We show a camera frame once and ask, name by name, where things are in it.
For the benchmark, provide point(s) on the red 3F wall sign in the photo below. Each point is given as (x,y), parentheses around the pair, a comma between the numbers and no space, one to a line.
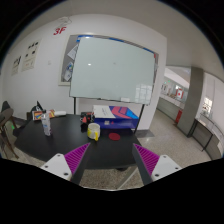
(59,31)

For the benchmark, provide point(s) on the grey concrete pillar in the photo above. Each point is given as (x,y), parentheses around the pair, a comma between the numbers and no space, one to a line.
(193,100)

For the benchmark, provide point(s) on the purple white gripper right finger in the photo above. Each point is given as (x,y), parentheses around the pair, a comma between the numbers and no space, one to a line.
(153,167)

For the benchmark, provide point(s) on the red round coaster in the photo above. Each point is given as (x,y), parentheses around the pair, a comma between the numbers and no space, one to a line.
(114,136)

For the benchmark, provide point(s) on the red fire extinguisher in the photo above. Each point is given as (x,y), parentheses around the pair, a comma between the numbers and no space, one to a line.
(178,116)

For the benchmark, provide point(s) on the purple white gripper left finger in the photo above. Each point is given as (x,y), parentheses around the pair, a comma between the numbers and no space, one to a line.
(70,166)

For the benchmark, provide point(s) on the white yellow mug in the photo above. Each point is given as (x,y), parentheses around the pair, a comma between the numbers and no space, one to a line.
(93,131)

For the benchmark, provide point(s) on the large white whiteboard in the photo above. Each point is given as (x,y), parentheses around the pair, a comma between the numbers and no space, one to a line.
(112,70)

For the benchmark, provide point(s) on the small white wall poster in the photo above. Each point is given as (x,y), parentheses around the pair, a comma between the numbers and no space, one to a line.
(16,65)

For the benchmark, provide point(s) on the blue red cardboard box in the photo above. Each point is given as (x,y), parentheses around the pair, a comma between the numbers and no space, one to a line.
(114,117)

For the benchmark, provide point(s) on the small dark red object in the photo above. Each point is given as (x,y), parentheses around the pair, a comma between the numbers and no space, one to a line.
(87,117)

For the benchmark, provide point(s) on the clear plastic water bottle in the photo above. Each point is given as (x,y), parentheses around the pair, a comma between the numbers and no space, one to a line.
(45,119)

